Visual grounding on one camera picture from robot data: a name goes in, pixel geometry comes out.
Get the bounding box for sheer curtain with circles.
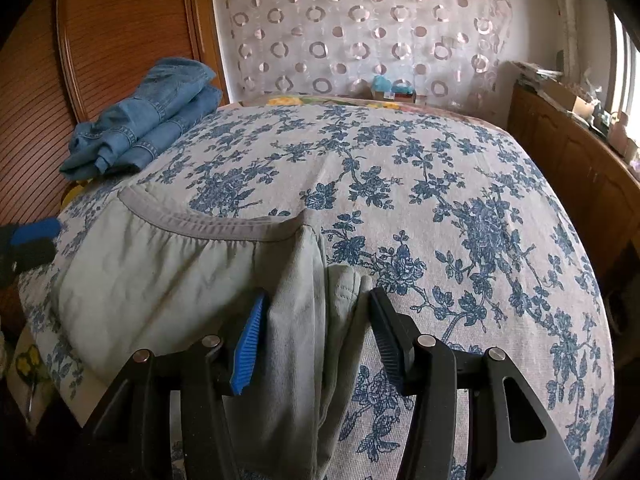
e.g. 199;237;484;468
210;0;516;111

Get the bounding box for grey t-shirt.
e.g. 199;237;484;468
50;182;373;480

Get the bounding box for wooden cabinet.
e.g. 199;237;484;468
507;62;640;286

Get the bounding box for cardboard box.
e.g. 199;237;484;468
542;77;597;117

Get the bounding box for white lace curtain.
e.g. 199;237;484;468
545;0;581;78

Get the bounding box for wooden headboard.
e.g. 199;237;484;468
0;0;231;321

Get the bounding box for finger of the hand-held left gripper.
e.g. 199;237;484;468
0;217;60;248
0;238;55;286

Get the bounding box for yellow floral blanket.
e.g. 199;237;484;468
265;92;501;122

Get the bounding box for stack of papers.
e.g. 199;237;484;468
512;60;563;87

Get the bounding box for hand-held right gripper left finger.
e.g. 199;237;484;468
80;292;268;480

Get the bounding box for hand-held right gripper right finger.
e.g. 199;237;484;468
369;287;576;480

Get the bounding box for blue floral bedsheet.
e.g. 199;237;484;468
20;102;616;480

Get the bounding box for window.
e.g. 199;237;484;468
607;5;640;116

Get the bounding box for folded blue jeans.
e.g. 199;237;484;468
59;57;223;181

